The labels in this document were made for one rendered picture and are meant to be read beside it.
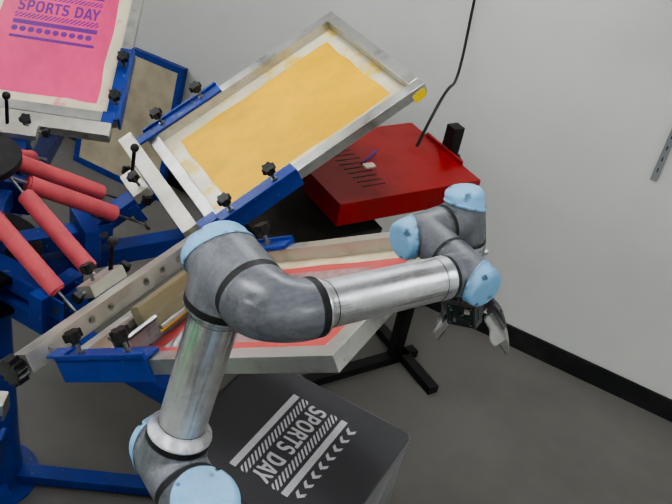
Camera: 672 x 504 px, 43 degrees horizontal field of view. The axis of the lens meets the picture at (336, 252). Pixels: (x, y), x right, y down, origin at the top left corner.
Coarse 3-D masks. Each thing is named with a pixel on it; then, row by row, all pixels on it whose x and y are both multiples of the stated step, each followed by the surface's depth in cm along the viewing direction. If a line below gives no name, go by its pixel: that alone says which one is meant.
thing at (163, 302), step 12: (180, 276) 207; (168, 288) 203; (180, 288) 206; (144, 300) 198; (156, 300) 200; (168, 300) 203; (180, 300) 206; (132, 312) 197; (144, 312) 197; (156, 312) 199; (168, 312) 202
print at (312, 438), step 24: (288, 408) 227; (312, 408) 228; (264, 432) 218; (288, 432) 220; (312, 432) 221; (336, 432) 222; (240, 456) 211; (264, 456) 212; (288, 456) 213; (312, 456) 215; (336, 456) 216; (264, 480) 206; (288, 480) 207; (312, 480) 208
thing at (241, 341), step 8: (184, 320) 209; (176, 328) 206; (336, 328) 174; (168, 336) 202; (240, 336) 187; (328, 336) 172; (152, 344) 201; (160, 344) 199; (240, 344) 183; (248, 344) 182; (256, 344) 180; (264, 344) 179; (272, 344) 178; (280, 344) 176; (288, 344) 175; (296, 344) 174; (304, 344) 172; (312, 344) 171; (320, 344) 170
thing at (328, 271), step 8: (328, 264) 213; (336, 264) 211; (344, 264) 209; (352, 264) 207; (360, 264) 205; (368, 264) 203; (376, 264) 202; (384, 264) 200; (392, 264) 198; (288, 272) 217; (296, 272) 215; (304, 272) 213; (312, 272) 211; (320, 272) 209; (328, 272) 207; (336, 272) 205; (344, 272) 203; (352, 272) 202
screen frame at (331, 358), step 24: (336, 240) 217; (360, 240) 211; (384, 240) 207; (96, 336) 208; (336, 336) 162; (360, 336) 163; (168, 360) 179; (240, 360) 168; (264, 360) 165; (288, 360) 161; (312, 360) 158; (336, 360) 156
